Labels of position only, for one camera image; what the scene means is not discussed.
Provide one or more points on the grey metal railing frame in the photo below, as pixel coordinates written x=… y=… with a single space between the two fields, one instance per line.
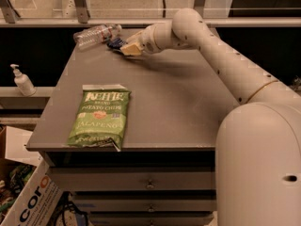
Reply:
x=136 y=13

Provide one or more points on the grey drawer cabinet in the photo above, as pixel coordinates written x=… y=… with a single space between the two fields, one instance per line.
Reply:
x=176 y=105

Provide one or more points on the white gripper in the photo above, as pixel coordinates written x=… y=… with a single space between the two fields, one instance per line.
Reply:
x=147 y=41

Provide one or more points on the white cardboard box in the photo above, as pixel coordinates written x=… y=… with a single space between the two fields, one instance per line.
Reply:
x=40 y=195

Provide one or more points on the dark blue rxbar wrapper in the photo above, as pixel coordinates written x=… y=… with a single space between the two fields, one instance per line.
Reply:
x=116 y=43

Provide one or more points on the clear plastic water bottle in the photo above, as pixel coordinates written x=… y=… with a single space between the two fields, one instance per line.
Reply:
x=96 y=35

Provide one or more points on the white pump dispenser bottle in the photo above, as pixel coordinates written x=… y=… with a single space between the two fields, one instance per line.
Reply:
x=22 y=81

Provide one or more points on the top drawer knob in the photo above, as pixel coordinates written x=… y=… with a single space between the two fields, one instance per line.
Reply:
x=150 y=185

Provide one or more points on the green kettle chips bag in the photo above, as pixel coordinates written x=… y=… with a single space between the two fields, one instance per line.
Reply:
x=101 y=117

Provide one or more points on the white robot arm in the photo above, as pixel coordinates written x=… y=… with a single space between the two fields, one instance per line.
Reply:
x=258 y=144

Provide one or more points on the middle drawer knob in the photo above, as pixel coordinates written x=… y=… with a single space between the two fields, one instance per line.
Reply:
x=151 y=209

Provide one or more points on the drawer knob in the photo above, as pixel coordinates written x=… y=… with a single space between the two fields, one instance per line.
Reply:
x=151 y=209
x=150 y=185

